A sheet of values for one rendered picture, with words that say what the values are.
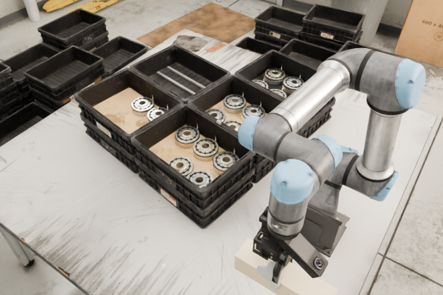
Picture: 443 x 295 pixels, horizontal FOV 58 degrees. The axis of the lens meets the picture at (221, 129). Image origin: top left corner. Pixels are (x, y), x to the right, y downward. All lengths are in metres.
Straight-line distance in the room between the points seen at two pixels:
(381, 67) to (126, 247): 1.04
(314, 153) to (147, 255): 0.87
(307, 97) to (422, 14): 3.13
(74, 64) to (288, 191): 2.36
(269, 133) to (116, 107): 1.15
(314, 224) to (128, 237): 0.67
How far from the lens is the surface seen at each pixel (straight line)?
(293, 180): 0.74
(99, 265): 1.54
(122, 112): 1.87
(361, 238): 1.62
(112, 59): 3.13
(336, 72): 1.08
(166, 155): 1.63
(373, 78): 1.10
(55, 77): 2.85
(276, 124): 0.89
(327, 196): 1.43
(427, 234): 2.66
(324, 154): 0.83
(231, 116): 1.80
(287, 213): 0.78
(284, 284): 1.00
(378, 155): 1.29
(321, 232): 1.46
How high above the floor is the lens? 1.99
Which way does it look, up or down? 42 degrees down
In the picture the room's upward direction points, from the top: straight up
